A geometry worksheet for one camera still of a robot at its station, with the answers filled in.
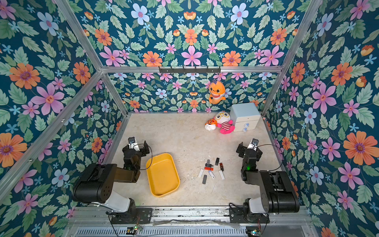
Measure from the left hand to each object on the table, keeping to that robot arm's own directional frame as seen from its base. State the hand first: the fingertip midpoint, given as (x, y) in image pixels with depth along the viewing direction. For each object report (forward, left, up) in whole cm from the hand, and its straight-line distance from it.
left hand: (138, 141), depth 91 cm
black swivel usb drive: (-15, -43, -9) cm, 46 cm away
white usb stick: (-20, -38, -10) cm, 44 cm away
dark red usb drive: (-17, -51, -10) cm, 55 cm away
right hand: (-7, -70, -1) cm, 70 cm away
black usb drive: (-13, -49, -11) cm, 52 cm away
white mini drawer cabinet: (+11, -71, +4) cm, 72 cm away
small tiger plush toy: (+13, -48, -4) cm, 50 cm away
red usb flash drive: (-17, -43, -11) cm, 48 cm away
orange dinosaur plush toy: (+25, -53, +15) cm, 60 cm away
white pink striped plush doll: (+14, -58, -4) cm, 60 cm away
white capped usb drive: (-21, -45, -10) cm, 50 cm away
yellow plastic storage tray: (-20, -15, -9) cm, 26 cm away
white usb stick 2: (-22, -50, -10) cm, 56 cm away
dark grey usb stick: (-23, -40, -11) cm, 48 cm away
